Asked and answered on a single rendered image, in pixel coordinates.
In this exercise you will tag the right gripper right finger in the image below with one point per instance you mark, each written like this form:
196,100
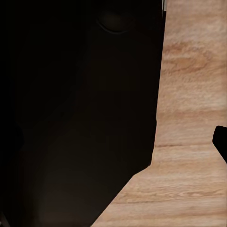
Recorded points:
220,140

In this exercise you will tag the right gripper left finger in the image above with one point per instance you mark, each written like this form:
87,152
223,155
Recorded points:
11,141

